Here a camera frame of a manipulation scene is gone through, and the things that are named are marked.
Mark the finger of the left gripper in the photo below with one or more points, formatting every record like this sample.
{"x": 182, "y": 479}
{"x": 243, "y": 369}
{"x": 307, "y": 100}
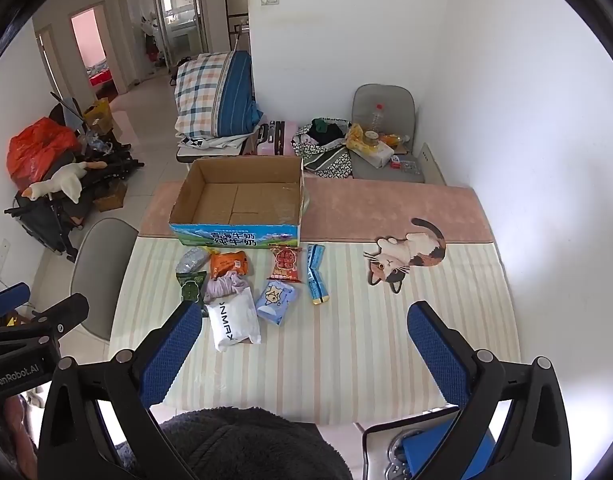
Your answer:
{"x": 64, "y": 316}
{"x": 13, "y": 297}

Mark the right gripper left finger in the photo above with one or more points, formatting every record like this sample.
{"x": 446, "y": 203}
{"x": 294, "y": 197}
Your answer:
{"x": 75, "y": 442}

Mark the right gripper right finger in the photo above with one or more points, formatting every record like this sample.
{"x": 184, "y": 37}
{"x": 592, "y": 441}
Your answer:
{"x": 535, "y": 440}

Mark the lilac cloth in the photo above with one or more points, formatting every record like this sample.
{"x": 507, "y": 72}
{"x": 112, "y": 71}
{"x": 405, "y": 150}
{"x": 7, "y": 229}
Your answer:
{"x": 229, "y": 284}

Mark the orange snack packet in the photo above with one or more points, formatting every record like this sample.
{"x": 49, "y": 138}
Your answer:
{"x": 224, "y": 262}

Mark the red floral snack packet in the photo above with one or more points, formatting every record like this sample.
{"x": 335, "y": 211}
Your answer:
{"x": 286, "y": 264}

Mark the grey chair left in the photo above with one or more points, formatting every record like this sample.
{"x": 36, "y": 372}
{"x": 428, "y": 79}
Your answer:
{"x": 99, "y": 271}

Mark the grey chair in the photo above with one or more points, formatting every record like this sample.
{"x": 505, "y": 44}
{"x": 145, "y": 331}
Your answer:
{"x": 399, "y": 126}
{"x": 99, "y": 271}

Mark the green snack packet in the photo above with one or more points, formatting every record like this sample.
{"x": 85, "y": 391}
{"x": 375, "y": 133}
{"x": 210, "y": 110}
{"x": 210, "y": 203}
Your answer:
{"x": 192, "y": 286}

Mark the white plastic pouch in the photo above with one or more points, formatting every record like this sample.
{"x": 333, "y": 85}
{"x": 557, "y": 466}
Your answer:
{"x": 234, "y": 320}

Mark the black fuzzy garment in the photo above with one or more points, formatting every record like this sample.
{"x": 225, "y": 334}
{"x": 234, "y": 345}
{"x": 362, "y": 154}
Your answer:
{"x": 251, "y": 443}

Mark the white goose plush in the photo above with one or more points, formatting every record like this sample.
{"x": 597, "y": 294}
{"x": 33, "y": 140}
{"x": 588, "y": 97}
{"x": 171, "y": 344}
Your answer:
{"x": 66, "y": 180}

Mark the silver yellow scrubbing sponge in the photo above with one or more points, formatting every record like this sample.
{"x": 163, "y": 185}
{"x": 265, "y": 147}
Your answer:
{"x": 193, "y": 260}

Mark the orange plastic bag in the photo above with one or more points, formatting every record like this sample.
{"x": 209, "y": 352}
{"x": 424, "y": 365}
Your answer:
{"x": 33, "y": 151}

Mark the blue cartoon tissue pack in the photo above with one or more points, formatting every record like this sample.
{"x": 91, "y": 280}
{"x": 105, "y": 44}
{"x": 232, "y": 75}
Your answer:
{"x": 275, "y": 300}

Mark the light blue snack packet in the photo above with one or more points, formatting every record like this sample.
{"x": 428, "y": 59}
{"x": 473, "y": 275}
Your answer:
{"x": 316, "y": 286}

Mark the open cardboard box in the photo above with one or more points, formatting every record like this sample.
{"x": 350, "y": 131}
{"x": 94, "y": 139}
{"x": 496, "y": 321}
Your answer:
{"x": 240, "y": 202}

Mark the plaid folded quilt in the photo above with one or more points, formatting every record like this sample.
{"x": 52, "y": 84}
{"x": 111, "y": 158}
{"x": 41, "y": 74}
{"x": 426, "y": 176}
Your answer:
{"x": 214, "y": 96}

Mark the pink suitcase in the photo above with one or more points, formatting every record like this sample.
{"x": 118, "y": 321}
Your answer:
{"x": 275, "y": 138}

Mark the patterned black white bag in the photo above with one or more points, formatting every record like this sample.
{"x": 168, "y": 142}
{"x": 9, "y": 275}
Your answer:
{"x": 322, "y": 147}

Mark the white tissue box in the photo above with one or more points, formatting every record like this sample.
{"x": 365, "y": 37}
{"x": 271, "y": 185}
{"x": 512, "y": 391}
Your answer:
{"x": 378, "y": 156}

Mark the clear plastic bottle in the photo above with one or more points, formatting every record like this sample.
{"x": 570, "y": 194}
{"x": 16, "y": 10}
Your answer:
{"x": 377, "y": 118}

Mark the grey chair back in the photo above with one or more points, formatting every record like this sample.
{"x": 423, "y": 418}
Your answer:
{"x": 399, "y": 126}

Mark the black stroller frame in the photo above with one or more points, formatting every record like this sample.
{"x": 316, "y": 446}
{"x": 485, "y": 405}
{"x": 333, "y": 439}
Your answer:
{"x": 47, "y": 221}

